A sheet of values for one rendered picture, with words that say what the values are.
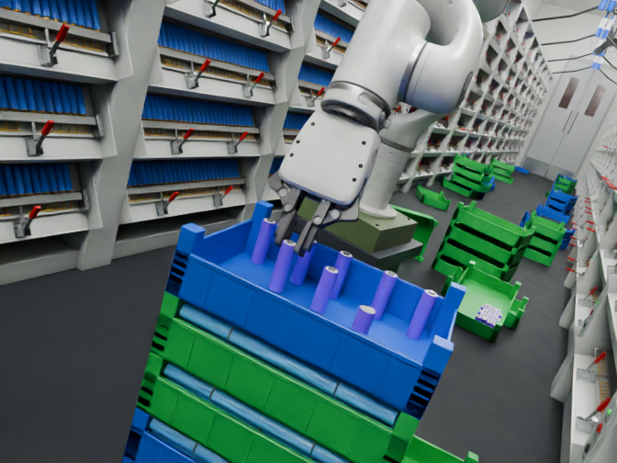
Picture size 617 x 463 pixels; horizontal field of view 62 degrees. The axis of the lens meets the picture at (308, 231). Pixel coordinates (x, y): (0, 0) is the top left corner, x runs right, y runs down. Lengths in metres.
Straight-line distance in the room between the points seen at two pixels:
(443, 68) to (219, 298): 0.36
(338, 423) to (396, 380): 0.08
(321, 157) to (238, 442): 0.34
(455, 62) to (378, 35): 0.10
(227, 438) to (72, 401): 0.48
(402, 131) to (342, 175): 0.80
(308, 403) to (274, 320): 0.09
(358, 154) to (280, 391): 0.28
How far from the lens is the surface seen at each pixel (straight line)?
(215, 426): 0.63
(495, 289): 2.12
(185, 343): 0.60
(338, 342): 0.52
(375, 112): 0.62
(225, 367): 0.59
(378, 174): 1.40
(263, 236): 0.69
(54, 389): 1.07
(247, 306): 0.54
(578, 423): 1.26
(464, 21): 0.71
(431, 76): 0.64
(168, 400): 0.65
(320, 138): 0.62
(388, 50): 0.65
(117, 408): 1.05
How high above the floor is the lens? 0.68
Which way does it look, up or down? 18 degrees down
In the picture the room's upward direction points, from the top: 19 degrees clockwise
